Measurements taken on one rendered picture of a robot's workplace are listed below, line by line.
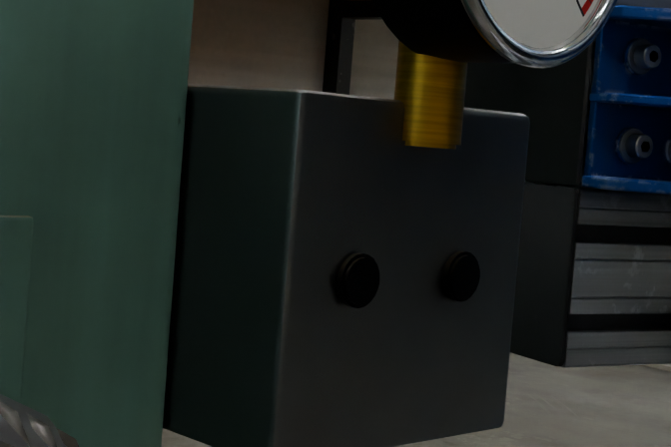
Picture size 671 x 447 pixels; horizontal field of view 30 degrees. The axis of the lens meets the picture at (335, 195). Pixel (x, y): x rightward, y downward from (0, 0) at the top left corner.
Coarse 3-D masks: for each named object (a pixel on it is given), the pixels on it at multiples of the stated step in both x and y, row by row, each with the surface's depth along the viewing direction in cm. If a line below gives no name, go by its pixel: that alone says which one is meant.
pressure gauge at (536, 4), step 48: (384, 0) 26; (432, 0) 25; (480, 0) 25; (528, 0) 26; (576, 0) 28; (432, 48) 27; (480, 48) 26; (528, 48) 26; (576, 48) 27; (432, 96) 28; (432, 144) 28
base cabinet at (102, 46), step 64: (0, 0) 25; (64, 0) 26; (128, 0) 27; (192, 0) 28; (0, 64) 25; (64, 64) 26; (128, 64) 27; (0, 128) 25; (64, 128) 26; (128, 128) 27; (0, 192) 25; (64, 192) 26; (128, 192) 27; (0, 256) 25; (64, 256) 26; (128, 256) 27; (0, 320) 25; (64, 320) 26; (128, 320) 27; (0, 384) 25; (64, 384) 26; (128, 384) 28
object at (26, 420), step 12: (0, 396) 16; (0, 408) 15; (12, 408) 15; (24, 408) 16; (0, 420) 15; (12, 420) 15; (24, 420) 16; (36, 420) 16; (48, 420) 16; (0, 432) 14; (12, 432) 15; (24, 432) 15; (36, 432) 15; (48, 432) 16; (60, 432) 16; (0, 444) 14; (12, 444) 14; (24, 444) 15; (36, 444) 15; (48, 444) 15; (60, 444) 16; (72, 444) 16
